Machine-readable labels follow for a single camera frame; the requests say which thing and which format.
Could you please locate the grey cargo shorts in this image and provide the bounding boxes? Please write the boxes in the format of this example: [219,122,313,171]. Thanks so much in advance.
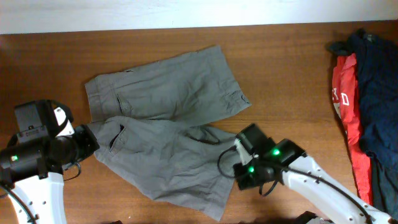
[85,46,250,220]

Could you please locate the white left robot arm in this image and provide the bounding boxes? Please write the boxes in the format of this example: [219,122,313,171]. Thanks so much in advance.
[1,100,99,223]

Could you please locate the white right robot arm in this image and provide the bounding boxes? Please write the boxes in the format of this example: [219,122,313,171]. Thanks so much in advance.
[233,124,396,223]

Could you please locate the red garment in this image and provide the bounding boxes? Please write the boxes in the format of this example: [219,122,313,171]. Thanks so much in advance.
[331,54,373,205]

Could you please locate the dark navy garment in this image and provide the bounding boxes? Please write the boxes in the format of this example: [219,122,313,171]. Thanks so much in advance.
[328,29,397,218]

